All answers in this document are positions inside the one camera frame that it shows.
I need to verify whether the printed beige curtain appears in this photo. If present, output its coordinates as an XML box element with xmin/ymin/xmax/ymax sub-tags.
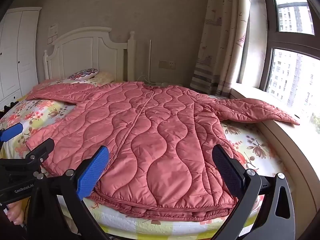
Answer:
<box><xmin>190</xmin><ymin>0</ymin><xmax>253</xmax><ymax>97</ymax></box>

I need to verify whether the dark framed window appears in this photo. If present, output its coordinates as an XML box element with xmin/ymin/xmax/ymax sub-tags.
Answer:
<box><xmin>260</xmin><ymin>0</ymin><xmax>320</xmax><ymax>130</ymax></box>

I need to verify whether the white wardrobe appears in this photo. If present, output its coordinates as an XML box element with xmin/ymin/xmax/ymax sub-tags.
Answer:
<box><xmin>0</xmin><ymin>7</ymin><xmax>42</xmax><ymax>110</ymax></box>

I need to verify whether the colourful patterned pillow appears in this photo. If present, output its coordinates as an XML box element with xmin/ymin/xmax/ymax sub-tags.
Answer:
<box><xmin>67</xmin><ymin>68</ymin><xmax>99</xmax><ymax>80</ymax></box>

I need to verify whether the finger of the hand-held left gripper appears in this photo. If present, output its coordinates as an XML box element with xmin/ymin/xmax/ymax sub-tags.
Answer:
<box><xmin>0</xmin><ymin>122</ymin><xmax>23</xmax><ymax>143</ymax></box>
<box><xmin>24</xmin><ymin>138</ymin><xmax>55</xmax><ymax>167</ymax></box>

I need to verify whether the floral bed sheet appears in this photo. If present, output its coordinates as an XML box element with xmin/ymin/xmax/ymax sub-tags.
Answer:
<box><xmin>0</xmin><ymin>77</ymin><xmax>290</xmax><ymax>240</ymax></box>

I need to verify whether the white wooden headboard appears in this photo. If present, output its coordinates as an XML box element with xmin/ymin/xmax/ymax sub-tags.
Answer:
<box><xmin>43</xmin><ymin>27</ymin><xmax>137</xmax><ymax>83</ymax></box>

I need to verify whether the paper notice on wall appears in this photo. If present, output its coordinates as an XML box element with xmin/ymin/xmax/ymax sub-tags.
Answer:
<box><xmin>47</xmin><ymin>23</ymin><xmax>59</xmax><ymax>45</ymax></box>

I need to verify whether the beige pillow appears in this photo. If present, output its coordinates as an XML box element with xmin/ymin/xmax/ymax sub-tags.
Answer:
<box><xmin>94</xmin><ymin>71</ymin><xmax>114</xmax><ymax>85</ymax></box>

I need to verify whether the beige window sill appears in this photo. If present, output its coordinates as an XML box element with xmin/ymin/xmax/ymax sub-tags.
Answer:
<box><xmin>229</xmin><ymin>82</ymin><xmax>320</xmax><ymax>180</ymax></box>

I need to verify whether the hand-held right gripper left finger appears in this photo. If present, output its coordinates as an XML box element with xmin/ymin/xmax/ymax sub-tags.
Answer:
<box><xmin>26</xmin><ymin>145</ymin><xmax>110</xmax><ymax>240</ymax></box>

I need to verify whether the person's left hand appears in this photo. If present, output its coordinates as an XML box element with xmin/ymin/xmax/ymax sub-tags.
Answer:
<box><xmin>6</xmin><ymin>200</ymin><xmax>25</xmax><ymax>227</ymax></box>

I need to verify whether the pink quilted jacket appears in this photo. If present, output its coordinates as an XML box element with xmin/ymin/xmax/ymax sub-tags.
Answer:
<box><xmin>25</xmin><ymin>81</ymin><xmax>300</xmax><ymax>222</ymax></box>

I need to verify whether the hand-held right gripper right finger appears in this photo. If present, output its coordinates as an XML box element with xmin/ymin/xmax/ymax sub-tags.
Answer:
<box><xmin>211</xmin><ymin>144</ymin><xmax>297</xmax><ymax>240</ymax></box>

